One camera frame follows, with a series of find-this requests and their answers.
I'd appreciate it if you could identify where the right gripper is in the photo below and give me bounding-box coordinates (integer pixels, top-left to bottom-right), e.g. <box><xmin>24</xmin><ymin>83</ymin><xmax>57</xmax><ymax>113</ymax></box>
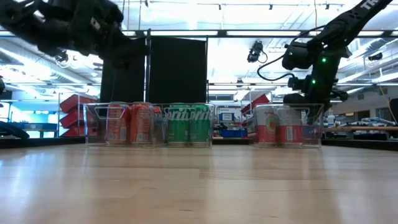
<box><xmin>283</xmin><ymin>40</ymin><xmax>349</xmax><ymax>126</ymax></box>

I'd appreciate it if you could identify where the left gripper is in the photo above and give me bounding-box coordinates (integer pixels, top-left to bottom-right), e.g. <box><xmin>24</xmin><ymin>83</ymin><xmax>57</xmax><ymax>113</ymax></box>
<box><xmin>63</xmin><ymin>0</ymin><xmax>147</xmax><ymax>68</ymax></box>

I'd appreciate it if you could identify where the white soda can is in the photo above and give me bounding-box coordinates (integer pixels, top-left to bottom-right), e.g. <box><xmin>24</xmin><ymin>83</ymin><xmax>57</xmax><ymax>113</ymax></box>
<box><xmin>275</xmin><ymin>105</ymin><xmax>304</xmax><ymax>146</ymax></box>
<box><xmin>253</xmin><ymin>105</ymin><xmax>278</xmax><ymax>146</ymax></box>

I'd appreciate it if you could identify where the clear plastic bin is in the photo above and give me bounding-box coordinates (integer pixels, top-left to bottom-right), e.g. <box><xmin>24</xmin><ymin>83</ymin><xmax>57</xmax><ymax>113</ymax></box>
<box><xmin>83</xmin><ymin>102</ymin><xmax>156</xmax><ymax>147</ymax></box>
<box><xmin>252</xmin><ymin>103</ymin><xmax>325</xmax><ymax>149</ymax></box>
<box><xmin>154</xmin><ymin>103</ymin><xmax>216</xmax><ymax>147</ymax></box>

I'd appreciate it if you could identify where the black folding screen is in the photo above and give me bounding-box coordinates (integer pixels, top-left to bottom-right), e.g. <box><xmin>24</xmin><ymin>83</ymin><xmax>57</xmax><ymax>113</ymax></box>
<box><xmin>99</xmin><ymin>36</ymin><xmax>208</xmax><ymax>106</ymax></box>

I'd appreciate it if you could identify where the wooden workbench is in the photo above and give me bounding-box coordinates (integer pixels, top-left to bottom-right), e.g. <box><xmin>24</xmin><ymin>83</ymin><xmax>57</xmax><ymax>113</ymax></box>
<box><xmin>323</xmin><ymin>125</ymin><xmax>398</xmax><ymax>132</ymax></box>

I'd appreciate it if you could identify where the red storage bin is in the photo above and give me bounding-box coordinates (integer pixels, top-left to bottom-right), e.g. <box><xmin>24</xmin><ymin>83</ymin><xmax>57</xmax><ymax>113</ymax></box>
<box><xmin>59</xmin><ymin>110</ymin><xmax>96</xmax><ymax>129</ymax></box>
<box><xmin>241</xmin><ymin>93</ymin><xmax>271</xmax><ymax>116</ymax></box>
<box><xmin>59</xmin><ymin>93</ymin><xmax>98</xmax><ymax>113</ymax></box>
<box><xmin>61</xmin><ymin>126</ymin><xmax>94</xmax><ymax>138</ymax></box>

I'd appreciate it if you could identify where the blue storage bin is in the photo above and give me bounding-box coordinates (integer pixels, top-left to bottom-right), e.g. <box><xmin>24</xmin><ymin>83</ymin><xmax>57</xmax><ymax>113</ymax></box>
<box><xmin>221</xmin><ymin>129</ymin><xmax>249</xmax><ymax>139</ymax></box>

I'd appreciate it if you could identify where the blue white box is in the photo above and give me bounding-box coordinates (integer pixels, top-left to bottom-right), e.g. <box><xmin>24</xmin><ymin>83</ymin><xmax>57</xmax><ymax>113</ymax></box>
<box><xmin>219</xmin><ymin>111</ymin><xmax>236</xmax><ymax>123</ymax></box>

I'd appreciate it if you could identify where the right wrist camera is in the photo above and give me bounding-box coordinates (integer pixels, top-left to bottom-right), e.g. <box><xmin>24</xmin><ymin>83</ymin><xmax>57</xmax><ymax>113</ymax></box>
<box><xmin>282</xmin><ymin>42</ymin><xmax>313</xmax><ymax>71</ymax></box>

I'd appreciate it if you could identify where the black camera cable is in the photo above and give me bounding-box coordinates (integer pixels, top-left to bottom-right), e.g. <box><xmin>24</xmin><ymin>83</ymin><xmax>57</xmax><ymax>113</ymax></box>
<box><xmin>256</xmin><ymin>24</ymin><xmax>326</xmax><ymax>82</ymax></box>

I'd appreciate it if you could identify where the black overhead camera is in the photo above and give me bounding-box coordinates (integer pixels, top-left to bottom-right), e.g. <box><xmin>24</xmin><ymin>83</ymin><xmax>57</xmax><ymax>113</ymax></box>
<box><xmin>247</xmin><ymin>40</ymin><xmax>269</xmax><ymax>65</ymax></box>

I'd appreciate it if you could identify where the black aluminium frame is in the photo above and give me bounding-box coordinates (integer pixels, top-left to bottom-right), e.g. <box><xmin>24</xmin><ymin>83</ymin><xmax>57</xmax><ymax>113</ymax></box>
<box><xmin>0</xmin><ymin>28</ymin><xmax>398</xmax><ymax>149</ymax></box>

